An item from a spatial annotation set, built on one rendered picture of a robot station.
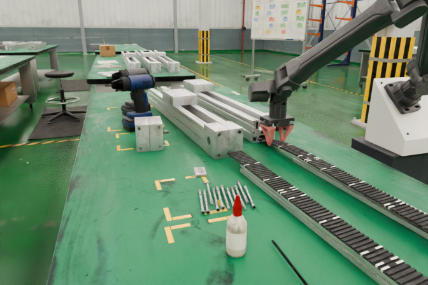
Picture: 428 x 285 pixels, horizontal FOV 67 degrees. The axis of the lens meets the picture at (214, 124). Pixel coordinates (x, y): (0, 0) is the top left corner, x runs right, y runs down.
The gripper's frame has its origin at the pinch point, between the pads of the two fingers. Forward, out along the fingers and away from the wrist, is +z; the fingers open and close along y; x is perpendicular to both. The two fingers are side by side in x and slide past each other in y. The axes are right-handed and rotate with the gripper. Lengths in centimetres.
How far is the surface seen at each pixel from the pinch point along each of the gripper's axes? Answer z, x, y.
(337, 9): -108, -850, -848
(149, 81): -17, -40, 33
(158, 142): -0.5, -13.9, 37.5
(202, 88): -8, -65, 0
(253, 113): -5.3, -19.4, -2.6
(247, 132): -0.8, -11.6, 4.6
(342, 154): 2.4, 13.7, -17.2
